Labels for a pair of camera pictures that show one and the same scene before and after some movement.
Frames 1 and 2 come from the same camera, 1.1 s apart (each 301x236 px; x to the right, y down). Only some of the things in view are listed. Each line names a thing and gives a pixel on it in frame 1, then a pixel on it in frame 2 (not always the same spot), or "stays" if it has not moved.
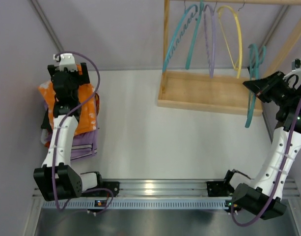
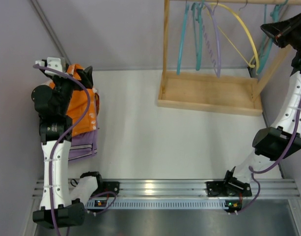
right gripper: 264,89 to 290,36
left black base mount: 114,186 stays
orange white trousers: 87,114 stays
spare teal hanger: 262,58 to 275,14
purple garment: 82,144 stays
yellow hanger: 239,68 to 256,56
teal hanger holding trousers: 257,56 to 267,41
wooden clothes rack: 217,92 stays
